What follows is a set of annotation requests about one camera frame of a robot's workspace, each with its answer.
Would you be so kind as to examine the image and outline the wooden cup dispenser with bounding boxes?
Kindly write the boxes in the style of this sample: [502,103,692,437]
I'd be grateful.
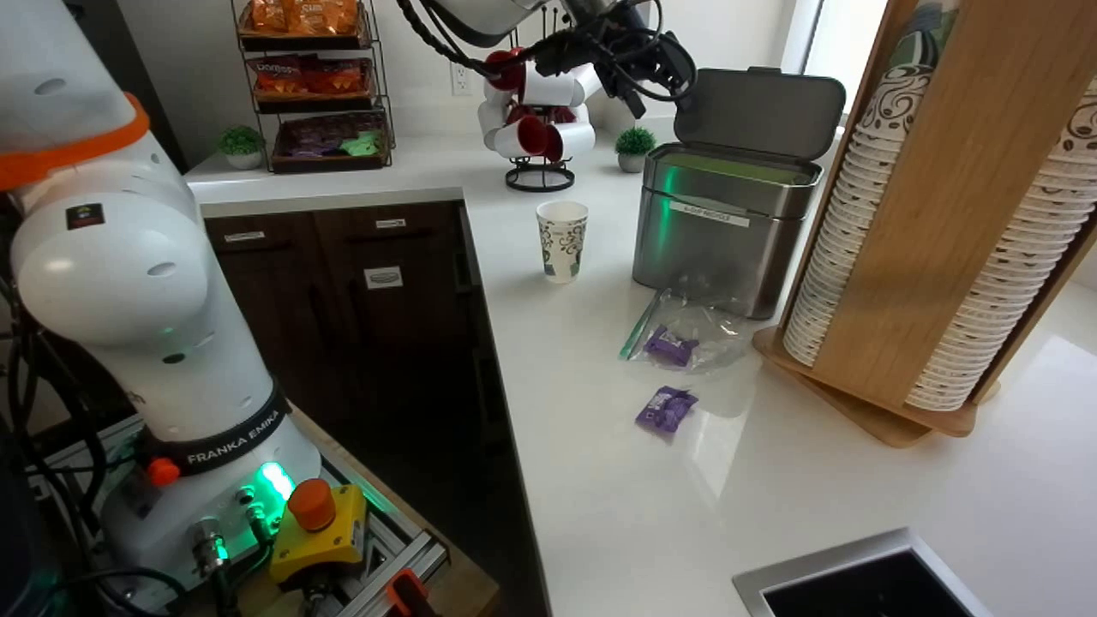
[751,0,1097,448]

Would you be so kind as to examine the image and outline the small potted plant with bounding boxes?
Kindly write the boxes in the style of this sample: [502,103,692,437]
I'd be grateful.
[613,122,661,178]
[217,122,266,171]

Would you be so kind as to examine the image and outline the red snack packets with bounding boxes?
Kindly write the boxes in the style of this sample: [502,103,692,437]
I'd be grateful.
[253,59,371,99]

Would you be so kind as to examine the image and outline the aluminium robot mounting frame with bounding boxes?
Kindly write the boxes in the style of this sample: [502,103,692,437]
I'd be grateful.
[306,431,500,617]

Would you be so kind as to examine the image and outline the clear plastic bag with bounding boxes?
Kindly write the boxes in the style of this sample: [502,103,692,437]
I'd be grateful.
[621,286,765,374]

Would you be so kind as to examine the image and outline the dark wood cabinet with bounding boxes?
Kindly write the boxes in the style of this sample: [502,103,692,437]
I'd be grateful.
[202,199,551,617]

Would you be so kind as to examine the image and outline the green straw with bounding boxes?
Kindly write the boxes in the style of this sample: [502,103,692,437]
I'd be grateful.
[618,290,665,362]

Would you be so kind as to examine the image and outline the black wire mug tree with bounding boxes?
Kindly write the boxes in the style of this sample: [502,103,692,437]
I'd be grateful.
[500,45,580,195]

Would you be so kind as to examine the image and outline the wire rack with wooden baskets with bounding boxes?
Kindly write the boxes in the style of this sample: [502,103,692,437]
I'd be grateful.
[230,0,397,178]

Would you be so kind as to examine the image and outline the orange snack packets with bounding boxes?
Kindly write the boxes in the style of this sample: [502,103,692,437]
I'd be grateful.
[246,0,362,37]

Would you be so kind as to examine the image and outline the yellow emergency stop box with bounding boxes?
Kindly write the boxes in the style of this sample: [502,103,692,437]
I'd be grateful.
[266,475,371,587]

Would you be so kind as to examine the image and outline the purple snack packets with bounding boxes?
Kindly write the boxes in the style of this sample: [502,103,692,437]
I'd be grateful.
[285,116,357,161]

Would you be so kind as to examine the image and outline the loose purple packet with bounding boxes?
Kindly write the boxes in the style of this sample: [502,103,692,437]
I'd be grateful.
[629,382,703,442]

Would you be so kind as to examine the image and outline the stack of paper cups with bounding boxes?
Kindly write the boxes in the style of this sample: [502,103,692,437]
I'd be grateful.
[780,0,964,371]
[903,79,1097,418]

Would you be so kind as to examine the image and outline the green snack packet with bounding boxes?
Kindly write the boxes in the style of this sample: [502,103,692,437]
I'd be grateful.
[340,129,388,161]

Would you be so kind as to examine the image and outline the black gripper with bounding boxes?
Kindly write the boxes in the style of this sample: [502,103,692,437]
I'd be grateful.
[564,0,661,121]

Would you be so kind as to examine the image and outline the purple packet inside bag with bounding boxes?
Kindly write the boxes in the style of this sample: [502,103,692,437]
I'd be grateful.
[643,324,698,371]

